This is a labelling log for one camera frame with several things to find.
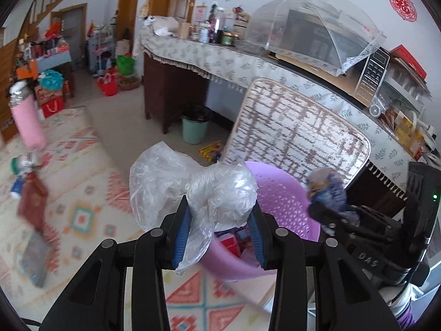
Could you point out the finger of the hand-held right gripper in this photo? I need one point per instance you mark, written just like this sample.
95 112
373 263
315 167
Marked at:
327 219
375 219

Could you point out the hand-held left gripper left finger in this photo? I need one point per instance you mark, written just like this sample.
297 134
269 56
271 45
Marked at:
182 234

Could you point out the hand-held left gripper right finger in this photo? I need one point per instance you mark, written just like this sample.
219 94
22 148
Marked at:
256 238

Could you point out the blue wrapper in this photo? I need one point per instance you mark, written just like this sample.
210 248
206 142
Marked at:
327 189

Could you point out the purple plastic basket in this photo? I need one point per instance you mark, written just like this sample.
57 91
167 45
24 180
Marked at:
275 196

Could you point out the clear plastic bag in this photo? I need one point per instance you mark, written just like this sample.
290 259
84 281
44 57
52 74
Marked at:
213 193

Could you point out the person's right forearm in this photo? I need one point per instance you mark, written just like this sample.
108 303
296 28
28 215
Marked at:
406 305

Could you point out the yellow gift box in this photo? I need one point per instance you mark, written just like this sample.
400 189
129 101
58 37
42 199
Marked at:
408 134

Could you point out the yellow packet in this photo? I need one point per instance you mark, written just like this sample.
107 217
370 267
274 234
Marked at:
212 150

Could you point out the chair with brown patterned cover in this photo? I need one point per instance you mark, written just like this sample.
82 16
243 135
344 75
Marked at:
296 131

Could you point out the patterned tablecloth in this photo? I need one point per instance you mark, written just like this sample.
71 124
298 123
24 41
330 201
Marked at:
86 220

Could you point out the teal plant pot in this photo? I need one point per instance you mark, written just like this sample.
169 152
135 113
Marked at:
195 131

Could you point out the dark wooden sideboard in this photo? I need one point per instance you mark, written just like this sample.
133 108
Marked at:
168 89

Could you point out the silver microwave oven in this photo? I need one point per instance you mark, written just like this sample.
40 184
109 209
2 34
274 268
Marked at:
372 72

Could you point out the small grey white box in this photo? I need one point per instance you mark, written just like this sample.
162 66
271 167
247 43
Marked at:
36 258

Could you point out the small dark red box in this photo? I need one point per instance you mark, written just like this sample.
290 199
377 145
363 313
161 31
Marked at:
32 203

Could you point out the flat red gift box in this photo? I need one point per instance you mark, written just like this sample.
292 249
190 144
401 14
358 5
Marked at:
408 58

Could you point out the white drink can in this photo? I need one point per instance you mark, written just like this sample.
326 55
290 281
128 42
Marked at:
27 162

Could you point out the blue white carton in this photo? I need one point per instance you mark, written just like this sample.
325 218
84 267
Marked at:
16 188

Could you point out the green plastic bag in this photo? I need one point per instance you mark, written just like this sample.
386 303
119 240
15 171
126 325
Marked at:
125 63

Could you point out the leaf print sideboard cloth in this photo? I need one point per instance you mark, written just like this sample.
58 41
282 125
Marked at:
224 58

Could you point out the red gift bag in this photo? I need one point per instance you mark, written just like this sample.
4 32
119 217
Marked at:
52 107

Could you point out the small green item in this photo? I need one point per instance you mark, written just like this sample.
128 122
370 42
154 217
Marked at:
14 164

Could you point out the pink sleeved bottle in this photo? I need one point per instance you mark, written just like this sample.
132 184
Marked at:
28 124

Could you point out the mesh food cover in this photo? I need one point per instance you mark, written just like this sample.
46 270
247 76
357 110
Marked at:
310 17

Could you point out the teal plastic bag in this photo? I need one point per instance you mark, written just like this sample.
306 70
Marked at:
51 79

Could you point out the group of bottles and jars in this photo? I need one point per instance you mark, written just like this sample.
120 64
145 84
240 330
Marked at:
215 27

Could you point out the blue gingham covered table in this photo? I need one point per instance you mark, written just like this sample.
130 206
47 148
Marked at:
53 58

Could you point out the wooden door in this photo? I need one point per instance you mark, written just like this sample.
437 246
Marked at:
129 7

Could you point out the wooden staircase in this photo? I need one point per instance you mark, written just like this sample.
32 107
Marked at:
31 10

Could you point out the red paper wall decoration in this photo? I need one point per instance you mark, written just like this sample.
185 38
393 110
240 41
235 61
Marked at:
402 5

